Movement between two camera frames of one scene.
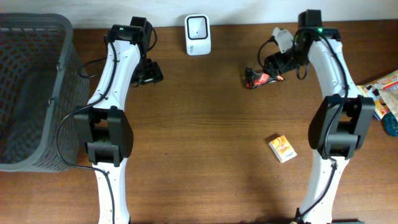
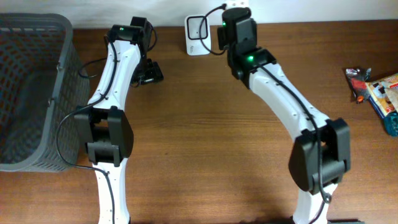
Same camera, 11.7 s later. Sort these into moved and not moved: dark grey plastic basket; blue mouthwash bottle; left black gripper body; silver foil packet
Moved: silver foil packet
Not moved: blue mouthwash bottle; dark grey plastic basket; left black gripper body
